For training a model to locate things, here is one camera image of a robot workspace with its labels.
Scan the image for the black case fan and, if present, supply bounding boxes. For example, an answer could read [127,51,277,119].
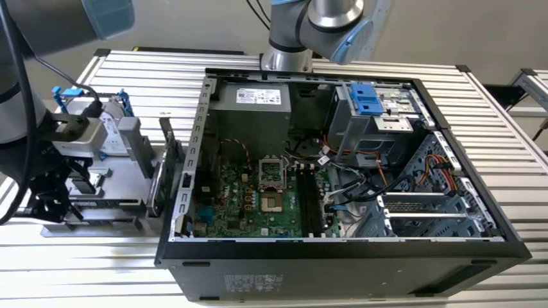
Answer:
[195,124,221,206]

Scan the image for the wires with white connectors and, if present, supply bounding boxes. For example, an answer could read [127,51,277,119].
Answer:
[284,136,333,167]

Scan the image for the grey metal drive cage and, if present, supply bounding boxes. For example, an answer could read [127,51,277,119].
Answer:
[327,81,429,167]

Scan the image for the grey parts rack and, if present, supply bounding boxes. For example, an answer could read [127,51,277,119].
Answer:
[40,117,189,238]

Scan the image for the aluminium side table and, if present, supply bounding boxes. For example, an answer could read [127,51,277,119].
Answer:
[507,67,548,142]

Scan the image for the hard disk in blue carrier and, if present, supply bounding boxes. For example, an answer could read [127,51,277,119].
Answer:
[51,85,135,160]

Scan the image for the grey power supply unit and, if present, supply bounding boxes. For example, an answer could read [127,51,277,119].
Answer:
[209,81,292,161]

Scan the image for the red and black fan wire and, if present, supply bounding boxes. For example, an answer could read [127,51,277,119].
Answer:
[219,137,255,171]

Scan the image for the black RAM slot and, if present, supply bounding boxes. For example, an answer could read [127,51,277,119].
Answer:
[305,166,321,237]
[300,166,315,237]
[295,166,309,237]

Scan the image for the black camera cable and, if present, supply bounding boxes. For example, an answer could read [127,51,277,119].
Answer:
[33,54,104,119]
[0,0,36,225]

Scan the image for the blue drive bay latch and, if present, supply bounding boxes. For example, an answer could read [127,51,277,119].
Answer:
[348,82,384,117]

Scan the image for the black wire bundle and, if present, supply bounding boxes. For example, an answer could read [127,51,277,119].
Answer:
[327,173,389,205]

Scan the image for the green motherboard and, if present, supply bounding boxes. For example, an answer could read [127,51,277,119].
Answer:
[191,137,344,240]

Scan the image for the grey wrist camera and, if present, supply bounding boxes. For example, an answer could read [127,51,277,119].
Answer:
[49,112,109,158]

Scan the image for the metal socket cover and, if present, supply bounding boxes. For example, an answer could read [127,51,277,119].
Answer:
[256,153,287,191]

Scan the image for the thin orange wire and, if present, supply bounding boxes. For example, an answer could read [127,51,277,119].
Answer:
[321,133,389,187]

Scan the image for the CPU socket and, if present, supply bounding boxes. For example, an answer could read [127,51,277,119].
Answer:
[259,189,287,215]

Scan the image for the orange yellow power wires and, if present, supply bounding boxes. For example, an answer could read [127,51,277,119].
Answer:
[421,153,459,197]

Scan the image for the green graphics card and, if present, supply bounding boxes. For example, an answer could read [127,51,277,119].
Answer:
[145,110,181,218]

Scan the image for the grey metal disk bay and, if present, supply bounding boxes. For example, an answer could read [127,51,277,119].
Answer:
[376,191,493,240]

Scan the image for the black open PC case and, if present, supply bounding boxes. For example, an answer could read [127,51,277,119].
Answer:
[153,67,532,302]

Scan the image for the wire locking lever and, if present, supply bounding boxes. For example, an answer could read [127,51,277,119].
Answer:
[281,155,291,193]

